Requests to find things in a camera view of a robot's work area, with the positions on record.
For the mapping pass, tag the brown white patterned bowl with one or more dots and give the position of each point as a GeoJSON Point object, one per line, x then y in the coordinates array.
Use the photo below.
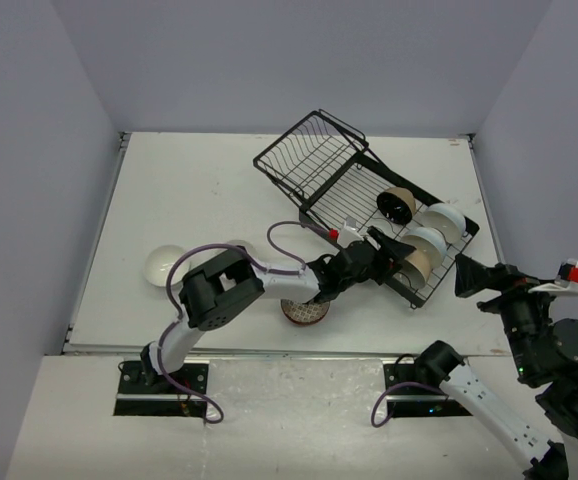
{"type": "Point", "coordinates": [304, 314]}

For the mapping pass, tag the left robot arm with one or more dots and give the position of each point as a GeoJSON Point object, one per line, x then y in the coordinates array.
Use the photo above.
{"type": "Point", "coordinates": [211, 285]}

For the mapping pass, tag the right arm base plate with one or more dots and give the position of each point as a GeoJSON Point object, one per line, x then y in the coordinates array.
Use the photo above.
{"type": "Point", "coordinates": [415, 402]}

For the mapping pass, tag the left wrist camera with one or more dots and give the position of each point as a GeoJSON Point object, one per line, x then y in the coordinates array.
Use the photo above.
{"type": "Point", "coordinates": [349, 233]}

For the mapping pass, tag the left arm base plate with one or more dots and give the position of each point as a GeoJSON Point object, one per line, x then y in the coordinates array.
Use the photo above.
{"type": "Point", "coordinates": [136, 397]}

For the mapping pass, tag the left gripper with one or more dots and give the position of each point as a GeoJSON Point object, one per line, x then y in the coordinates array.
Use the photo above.
{"type": "Point", "coordinates": [395, 250]}

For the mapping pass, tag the black wire dish rack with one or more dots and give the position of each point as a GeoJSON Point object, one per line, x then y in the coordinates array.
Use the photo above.
{"type": "Point", "coordinates": [327, 169]}

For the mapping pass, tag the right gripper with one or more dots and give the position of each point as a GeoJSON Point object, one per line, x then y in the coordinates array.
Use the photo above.
{"type": "Point", "coordinates": [471, 274]}

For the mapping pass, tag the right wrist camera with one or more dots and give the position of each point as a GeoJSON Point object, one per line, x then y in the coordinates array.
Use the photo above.
{"type": "Point", "coordinates": [564, 284]}

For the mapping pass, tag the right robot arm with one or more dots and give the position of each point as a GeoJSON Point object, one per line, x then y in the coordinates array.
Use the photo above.
{"type": "Point", "coordinates": [541, 431]}

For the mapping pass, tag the tan black bowl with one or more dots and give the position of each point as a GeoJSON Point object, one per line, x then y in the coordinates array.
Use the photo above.
{"type": "Point", "coordinates": [397, 204]}

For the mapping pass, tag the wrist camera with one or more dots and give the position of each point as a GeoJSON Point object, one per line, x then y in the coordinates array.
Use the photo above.
{"type": "Point", "coordinates": [349, 233]}
{"type": "Point", "coordinates": [564, 284]}

